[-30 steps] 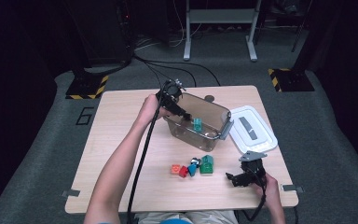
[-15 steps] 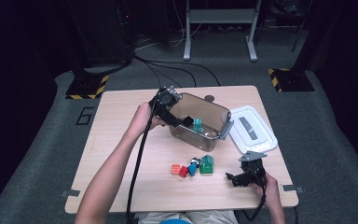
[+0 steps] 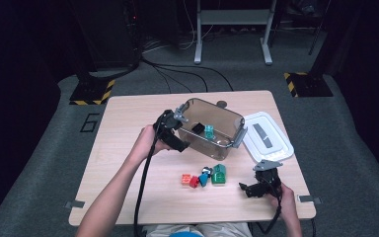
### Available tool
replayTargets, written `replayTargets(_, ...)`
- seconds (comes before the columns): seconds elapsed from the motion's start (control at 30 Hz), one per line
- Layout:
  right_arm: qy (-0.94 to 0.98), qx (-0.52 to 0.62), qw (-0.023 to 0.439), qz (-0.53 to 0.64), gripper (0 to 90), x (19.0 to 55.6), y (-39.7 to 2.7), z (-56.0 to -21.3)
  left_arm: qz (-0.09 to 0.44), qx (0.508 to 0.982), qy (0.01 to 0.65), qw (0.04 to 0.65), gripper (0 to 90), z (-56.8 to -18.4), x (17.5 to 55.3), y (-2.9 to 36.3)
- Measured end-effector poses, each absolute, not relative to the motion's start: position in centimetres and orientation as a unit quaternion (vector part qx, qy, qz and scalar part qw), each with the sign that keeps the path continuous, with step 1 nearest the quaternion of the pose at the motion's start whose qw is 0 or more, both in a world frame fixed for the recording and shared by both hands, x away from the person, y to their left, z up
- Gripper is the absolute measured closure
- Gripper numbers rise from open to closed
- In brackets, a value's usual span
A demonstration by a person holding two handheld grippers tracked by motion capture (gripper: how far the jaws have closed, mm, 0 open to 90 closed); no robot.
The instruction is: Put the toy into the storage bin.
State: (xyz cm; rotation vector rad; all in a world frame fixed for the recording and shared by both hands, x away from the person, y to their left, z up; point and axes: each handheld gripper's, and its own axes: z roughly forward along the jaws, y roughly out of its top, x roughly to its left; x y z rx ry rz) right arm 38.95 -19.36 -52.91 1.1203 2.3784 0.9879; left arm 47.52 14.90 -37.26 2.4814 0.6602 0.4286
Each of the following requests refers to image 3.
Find hand-held gripper black cable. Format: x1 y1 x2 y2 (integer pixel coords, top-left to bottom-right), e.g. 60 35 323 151
255 189 284 236
132 113 166 237

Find person's blue cloth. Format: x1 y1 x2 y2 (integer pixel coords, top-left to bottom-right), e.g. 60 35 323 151
170 230 207 237

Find light teal toy block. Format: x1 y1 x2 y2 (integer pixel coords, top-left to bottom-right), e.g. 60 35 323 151
204 124 216 140

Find person's left hand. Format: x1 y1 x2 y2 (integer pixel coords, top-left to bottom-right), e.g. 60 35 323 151
129 123 173 163

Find person's light trousers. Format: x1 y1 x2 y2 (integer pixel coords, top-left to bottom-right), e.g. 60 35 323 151
141 222 255 237

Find grey tape piece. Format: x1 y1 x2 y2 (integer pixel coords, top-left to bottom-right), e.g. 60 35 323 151
296 195 323 205
64 199 86 209

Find left hand-held gripper black cable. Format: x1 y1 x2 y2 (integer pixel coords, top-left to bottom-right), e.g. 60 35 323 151
132 113 166 237

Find clear brown storage box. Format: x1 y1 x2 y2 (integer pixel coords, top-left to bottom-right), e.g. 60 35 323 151
174 97 249 161

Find right hand-held gripper black cable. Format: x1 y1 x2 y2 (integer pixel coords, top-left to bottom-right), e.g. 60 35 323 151
255 189 284 236

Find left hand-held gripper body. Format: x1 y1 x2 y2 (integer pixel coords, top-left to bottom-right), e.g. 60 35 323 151
152 103 190 142

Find green house-shaped toy block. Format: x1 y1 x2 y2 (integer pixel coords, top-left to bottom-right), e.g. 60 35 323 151
210 163 227 186

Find black and white toy block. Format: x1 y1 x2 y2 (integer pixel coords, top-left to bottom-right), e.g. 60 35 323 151
191 121 206 134

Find person's right hand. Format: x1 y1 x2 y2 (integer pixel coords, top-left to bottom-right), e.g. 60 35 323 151
268 182 300 221

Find blue sloped toy block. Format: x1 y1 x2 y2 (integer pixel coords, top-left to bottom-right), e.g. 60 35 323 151
198 172 210 188

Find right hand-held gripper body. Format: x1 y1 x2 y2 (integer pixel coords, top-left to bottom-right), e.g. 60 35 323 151
252 159 284 198

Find thin black floor cable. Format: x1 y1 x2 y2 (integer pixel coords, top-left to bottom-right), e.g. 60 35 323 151
153 66 173 94
162 72 193 94
149 63 209 93
141 58 235 92

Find white bin lid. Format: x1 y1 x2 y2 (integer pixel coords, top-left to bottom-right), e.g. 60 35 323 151
242 111 295 164

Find black stand post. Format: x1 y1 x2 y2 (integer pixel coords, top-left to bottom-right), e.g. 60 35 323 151
309 0 363 77

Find hazard-striped black base plate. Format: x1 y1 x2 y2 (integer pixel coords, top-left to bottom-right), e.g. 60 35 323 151
69 78 116 107
283 72 334 98

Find white metal stand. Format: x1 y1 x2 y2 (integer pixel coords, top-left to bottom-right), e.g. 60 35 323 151
193 0 274 66

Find dark equipment tower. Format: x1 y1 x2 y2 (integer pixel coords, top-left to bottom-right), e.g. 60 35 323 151
68 0 144 72

